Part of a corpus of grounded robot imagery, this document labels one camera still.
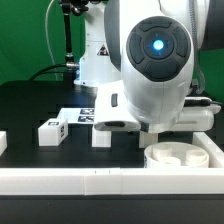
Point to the paper sheet with markers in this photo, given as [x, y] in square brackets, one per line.
[77, 115]

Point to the white round stool seat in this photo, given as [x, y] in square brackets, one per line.
[175, 155]

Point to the white U-shaped fence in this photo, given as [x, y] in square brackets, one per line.
[119, 181]

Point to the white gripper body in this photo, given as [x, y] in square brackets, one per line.
[111, 113]

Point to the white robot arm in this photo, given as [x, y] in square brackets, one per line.
[153, 49]

